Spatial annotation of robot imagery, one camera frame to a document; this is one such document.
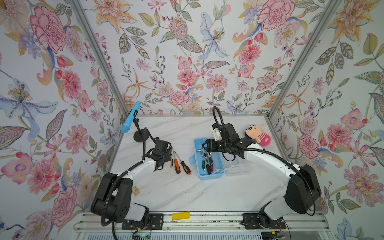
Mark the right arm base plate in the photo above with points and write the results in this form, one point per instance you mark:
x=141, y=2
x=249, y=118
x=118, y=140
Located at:
x=256, y=221

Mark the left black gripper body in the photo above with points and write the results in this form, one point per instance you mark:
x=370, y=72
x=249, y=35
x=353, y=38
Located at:
x=166, y=157

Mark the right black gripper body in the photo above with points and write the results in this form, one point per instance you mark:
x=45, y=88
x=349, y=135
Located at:
x=218, y=146

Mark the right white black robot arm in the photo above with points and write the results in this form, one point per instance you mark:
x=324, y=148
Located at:
x=303, y=189

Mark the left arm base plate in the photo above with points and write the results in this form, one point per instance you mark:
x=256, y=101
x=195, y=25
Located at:
x=150, y=221

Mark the aluminium front rail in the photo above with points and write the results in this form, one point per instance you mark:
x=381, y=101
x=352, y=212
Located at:
x=215, y=222

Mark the cartoon boy plush doll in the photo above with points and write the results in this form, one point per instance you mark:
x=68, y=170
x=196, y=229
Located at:
x=256, y=133

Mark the yellow tape label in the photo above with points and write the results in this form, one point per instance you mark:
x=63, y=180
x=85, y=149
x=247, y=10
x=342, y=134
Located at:
x=181, y=216

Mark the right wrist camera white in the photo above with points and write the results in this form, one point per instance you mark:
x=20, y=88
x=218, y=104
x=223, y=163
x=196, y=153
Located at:
x=217, y=134

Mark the orange black screwdriver right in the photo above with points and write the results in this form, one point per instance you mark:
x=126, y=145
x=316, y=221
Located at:
x=185, y=167

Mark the small wooden block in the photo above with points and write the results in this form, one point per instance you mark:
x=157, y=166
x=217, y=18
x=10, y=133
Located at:
x=135, y=191

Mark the light blue plastic toolbox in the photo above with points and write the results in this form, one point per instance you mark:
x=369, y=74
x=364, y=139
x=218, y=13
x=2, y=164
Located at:
x=222, y=167

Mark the green black screwdriver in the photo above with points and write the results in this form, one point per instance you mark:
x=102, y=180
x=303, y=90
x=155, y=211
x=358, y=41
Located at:
x=203, y=160

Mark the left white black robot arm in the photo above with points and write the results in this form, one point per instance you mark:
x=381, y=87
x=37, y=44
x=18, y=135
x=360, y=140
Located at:
x=112, y=201

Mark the black handled wrench tool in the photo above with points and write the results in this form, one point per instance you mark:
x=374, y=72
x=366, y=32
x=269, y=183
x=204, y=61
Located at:
x=207, y=163

